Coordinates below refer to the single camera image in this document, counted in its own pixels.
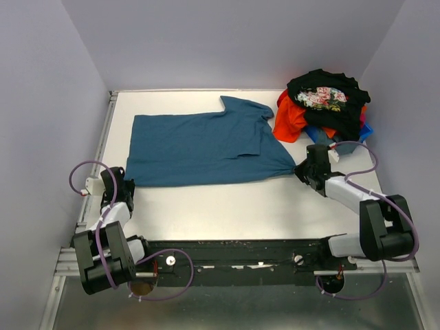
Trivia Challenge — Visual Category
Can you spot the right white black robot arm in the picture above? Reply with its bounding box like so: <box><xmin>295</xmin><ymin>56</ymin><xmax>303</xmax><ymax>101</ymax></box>
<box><xmin>294</xmin><ymin>144</ymin><xmax>419</xmax><ymax>270</ymax></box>

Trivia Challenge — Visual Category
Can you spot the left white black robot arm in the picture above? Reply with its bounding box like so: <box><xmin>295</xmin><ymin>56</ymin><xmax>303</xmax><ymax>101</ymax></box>
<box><xmin>73</xmin><ymin>167</ymin><xmax>153</xmax><ymax>295</ymax></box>

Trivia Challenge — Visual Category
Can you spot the grey blue t-shirt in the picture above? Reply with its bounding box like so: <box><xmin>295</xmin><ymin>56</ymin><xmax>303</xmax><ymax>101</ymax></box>
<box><xmin>315</xmin><ymin>131</ymin><xmax>357</xmax><ymax>155</ymax></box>

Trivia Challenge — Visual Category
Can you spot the orange t-shirt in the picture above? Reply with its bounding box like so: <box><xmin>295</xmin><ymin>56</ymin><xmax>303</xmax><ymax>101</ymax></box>
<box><xmin>272</xmin><ymin>89</ymin><xmax>368</xmax><ymax>144</ymax></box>

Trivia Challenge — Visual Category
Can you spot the blue plastic bin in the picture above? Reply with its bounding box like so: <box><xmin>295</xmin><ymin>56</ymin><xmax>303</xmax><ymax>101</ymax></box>
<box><xmin>304</xmin><ymin>124</ymin><xmax>373</xmax><ymax>143</ymax></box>

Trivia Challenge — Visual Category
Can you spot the black floral t-shirt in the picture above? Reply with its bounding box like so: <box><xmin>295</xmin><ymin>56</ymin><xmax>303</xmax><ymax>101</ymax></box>
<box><xmin>287</xmin><ymin>69</ymin><xmax>371</xmax><ymax>141</ymax></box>

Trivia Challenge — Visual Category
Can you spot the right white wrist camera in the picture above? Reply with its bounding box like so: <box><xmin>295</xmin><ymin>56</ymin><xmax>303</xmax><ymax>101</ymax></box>
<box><xmin>327</xmin><ymin>144</ymin><xmax>340</xmax><ymax>164</ymax></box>

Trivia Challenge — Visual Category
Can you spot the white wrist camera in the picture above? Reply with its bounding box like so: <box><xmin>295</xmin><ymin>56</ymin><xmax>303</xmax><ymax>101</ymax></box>
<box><xmin>80</xmin><ymin>177</ymin><xmax>105</xmax><ymax>197</ymax></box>
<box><xmin>327</xmin><ymin>144</ymin><xmax>340</xmax><ymax>164</ymax></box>

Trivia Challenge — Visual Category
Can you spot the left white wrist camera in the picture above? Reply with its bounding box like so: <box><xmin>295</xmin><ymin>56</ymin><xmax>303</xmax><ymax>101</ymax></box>
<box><xmin>80</xmin><ymin>177</ymin><xmax>105</xmax><ymax>197</ymax></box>

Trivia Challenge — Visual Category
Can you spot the aluminium frame profile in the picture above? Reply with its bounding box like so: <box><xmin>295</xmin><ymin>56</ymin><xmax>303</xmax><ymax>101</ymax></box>
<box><xmin>37</xmin><ymin>89</ymin><xmax>120</xmax><ymax>330</ymax></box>

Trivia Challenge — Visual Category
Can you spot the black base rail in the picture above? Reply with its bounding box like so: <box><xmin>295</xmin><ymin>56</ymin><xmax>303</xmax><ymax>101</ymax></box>
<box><xmin>131</xmin><ymin>239</ymin><xmax>369</xmax><ymax>288</ymax></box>

